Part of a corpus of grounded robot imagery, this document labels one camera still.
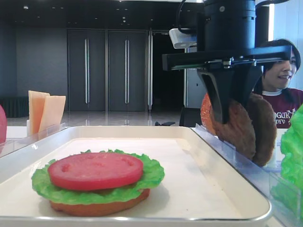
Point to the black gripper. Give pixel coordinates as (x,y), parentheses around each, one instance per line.
(227,46)

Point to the brown meat patty front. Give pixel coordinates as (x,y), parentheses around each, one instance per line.
(238,131)

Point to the brown meat patty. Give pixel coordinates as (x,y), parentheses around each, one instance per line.
(238,131)
(264,123)

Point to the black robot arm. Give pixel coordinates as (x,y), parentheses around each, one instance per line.
(226,12)

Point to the brown meat patty rear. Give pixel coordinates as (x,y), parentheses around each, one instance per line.
(264,123)

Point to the green lettuce leaf standing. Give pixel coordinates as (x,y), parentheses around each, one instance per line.
(292,165)

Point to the green lettuce leaf on stack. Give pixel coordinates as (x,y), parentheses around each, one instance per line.
(153,174)

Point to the red tomato slice on stack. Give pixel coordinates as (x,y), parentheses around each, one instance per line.
(95,171)

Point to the pale yellow cheese slice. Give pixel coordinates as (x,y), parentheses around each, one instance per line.
(52,112)

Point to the orange cheese slice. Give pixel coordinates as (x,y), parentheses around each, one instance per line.
(36,107)

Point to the red tomato slice standing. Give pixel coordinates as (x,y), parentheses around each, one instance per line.
(3,125)

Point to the person in maroon shirt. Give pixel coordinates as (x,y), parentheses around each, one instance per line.
(273,85)

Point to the dark double door middle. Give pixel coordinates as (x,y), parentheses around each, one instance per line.
(126,71)

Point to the dark double door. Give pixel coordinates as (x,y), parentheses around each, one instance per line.
(126,71)
(86,70)

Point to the white rectangular metal tray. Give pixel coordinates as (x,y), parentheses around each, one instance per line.
(200,188)

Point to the clear acrylic rack right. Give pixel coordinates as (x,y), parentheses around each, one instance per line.
(263,178)

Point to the clear acrylic rack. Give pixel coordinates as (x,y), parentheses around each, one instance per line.
(263,178)
(17,137)

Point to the dark double door left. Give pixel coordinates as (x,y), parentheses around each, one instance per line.
(86,70)

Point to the bottom bun slice on tray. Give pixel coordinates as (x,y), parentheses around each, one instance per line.
(99,210)

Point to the clear acrylic rack left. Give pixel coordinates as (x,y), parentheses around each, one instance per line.
(17,137)

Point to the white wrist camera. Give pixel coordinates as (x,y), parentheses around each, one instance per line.
(181,40)

